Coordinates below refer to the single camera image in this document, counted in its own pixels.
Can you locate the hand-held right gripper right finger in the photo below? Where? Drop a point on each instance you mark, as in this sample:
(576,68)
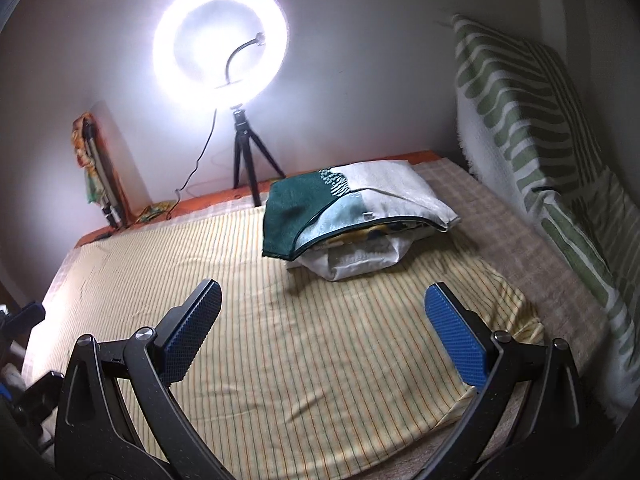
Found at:
(455,335)

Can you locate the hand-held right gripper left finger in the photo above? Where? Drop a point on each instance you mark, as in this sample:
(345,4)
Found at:
(192,335)

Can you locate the green and white garment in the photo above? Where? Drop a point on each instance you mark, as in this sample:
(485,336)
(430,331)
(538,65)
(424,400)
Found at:
(290,210)

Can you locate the yellow striped checked blanket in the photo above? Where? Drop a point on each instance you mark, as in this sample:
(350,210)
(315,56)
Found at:
(300,360)

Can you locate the white folded cloth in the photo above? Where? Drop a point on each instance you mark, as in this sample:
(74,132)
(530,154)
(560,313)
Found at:
(350,265)

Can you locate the yellow teal floral cloth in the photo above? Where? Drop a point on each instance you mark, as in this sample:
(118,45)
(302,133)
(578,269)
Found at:
(155,211)

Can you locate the yellow dark patterned folded cloth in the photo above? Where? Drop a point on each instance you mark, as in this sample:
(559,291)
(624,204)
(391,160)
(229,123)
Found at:
(370,232)

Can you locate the orange bedsheet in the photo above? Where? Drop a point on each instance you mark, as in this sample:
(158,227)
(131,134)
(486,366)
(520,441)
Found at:
(200,201)

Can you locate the folded grey black tripod stand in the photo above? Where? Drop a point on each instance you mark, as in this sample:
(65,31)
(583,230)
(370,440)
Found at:
(107,185)

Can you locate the orange patterned cloth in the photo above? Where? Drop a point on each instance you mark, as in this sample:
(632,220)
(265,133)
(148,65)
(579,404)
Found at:
(117,175)

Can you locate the floral scarf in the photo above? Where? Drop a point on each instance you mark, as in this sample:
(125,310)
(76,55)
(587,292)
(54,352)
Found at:
(82,150)

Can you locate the green striped white blanket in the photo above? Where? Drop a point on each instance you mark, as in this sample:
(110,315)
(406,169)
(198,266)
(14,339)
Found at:
(510,110)

